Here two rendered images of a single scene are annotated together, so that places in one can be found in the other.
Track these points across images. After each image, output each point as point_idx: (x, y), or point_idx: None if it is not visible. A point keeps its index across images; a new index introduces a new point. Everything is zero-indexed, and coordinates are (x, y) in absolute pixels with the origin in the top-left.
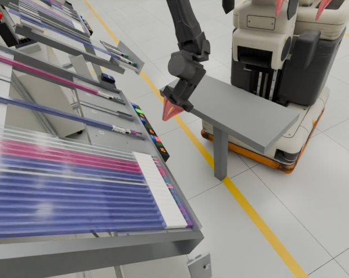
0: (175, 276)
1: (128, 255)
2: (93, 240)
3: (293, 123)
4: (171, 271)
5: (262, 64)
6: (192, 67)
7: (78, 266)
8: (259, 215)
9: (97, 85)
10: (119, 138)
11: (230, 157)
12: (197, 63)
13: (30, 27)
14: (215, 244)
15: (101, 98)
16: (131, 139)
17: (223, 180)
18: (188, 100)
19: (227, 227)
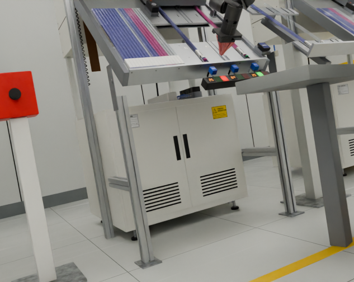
0: (180, 245)
1: (107, 53)
2: (105, 37)
3: (297, 79)
4: (185, 243)
5: None
6: (219, 0)
7: (100, 46)
8: (278, 278)
9: (252, 49)
10: (189, 54)
11: None
12: (231, 1)
13: (247, 11)
14: (220, 257)
15: (234, 51)
16: (197, 60)
17: (333, 247)
18: (230, 36)
19: (248, 260)
